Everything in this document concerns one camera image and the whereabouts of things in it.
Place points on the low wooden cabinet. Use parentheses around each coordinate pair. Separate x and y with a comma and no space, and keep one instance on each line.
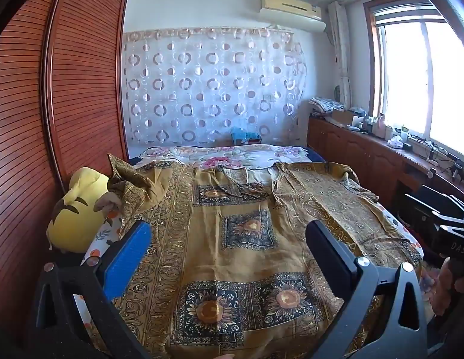
(351,153)

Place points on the black chair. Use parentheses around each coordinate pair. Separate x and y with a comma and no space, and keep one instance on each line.
(422,209)

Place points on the golden sunflower patterned garment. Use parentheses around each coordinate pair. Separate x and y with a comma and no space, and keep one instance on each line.
(235,261)

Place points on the grey oval object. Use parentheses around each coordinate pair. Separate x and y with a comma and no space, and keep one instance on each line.
(338,92)

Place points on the person's right forearm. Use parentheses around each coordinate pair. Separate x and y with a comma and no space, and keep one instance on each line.
(451,338)

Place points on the wall air conditioner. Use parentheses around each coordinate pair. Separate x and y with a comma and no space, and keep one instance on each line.
(288,5)

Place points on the pale window curtain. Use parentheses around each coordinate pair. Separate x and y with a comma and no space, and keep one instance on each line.
(342,45)

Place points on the pink floral blanket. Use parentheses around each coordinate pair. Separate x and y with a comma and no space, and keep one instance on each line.
(224,153)

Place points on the colourful floral quilt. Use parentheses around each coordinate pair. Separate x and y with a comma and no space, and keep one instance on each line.
(428,284)

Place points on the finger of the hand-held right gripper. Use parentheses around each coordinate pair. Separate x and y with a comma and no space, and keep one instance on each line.
(451,220)
(456,204)

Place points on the pink bottle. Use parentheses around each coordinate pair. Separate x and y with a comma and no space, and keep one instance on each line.
(379,127)

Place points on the small brown box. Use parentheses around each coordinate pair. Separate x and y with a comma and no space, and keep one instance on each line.
(252,141)

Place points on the cardboard box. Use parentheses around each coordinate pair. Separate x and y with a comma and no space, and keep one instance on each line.
(344,116)

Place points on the teal plastic bag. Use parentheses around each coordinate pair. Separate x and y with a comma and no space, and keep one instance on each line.
(240,134)

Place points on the wooden slatted wardrobe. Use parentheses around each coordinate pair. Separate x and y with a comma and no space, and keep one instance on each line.
(82,82)

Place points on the crumpled white tissue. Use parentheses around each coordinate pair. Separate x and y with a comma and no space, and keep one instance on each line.
(395,141)

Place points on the sheer circle patterned curtain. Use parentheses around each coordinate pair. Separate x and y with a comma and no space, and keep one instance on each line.
(209,89)

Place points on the person's right hand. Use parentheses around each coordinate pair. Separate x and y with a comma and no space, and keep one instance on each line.
(443,288)

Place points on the orange fruit print sheet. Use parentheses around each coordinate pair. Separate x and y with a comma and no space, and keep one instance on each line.
(104,236)

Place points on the small black box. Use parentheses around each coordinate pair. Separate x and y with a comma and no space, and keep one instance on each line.
(408,147)

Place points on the yellow plush toy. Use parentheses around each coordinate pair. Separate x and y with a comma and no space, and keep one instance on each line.
(71,228)

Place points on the wooden framed window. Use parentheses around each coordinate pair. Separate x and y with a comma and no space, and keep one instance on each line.
(404,74)

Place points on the black device stand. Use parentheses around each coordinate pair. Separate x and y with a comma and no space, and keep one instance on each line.
(460,174)

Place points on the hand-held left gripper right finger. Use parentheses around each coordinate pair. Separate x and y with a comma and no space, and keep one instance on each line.
(329,254)

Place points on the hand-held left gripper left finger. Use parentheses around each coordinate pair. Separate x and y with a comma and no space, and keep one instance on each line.
(127,256)

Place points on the clear jar green lid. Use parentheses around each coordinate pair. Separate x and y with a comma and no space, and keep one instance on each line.
(405,134)

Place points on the stack of folded cloths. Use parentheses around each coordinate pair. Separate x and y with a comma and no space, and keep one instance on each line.
(323,104)

